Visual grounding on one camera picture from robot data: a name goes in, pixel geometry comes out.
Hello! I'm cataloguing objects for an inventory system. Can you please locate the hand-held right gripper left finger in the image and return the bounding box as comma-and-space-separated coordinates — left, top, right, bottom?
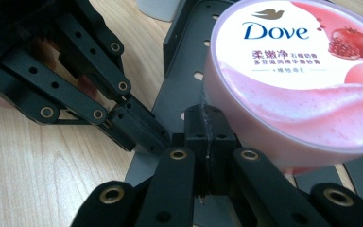
172, 103, 211, 197

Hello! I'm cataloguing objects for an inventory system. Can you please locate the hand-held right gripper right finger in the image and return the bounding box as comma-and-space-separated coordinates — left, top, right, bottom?
207, 104, 243, 195

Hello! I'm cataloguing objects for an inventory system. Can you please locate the black corner shelf tray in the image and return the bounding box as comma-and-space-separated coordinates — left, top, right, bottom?
124, 0, 363, 227

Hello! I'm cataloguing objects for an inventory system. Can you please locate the pink jar with white lid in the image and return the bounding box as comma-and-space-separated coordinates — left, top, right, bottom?
202, 0, 363, 176

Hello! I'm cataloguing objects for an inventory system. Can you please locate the white bottle with blue cap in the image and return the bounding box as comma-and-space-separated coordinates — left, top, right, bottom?
134, 0, 187, 23

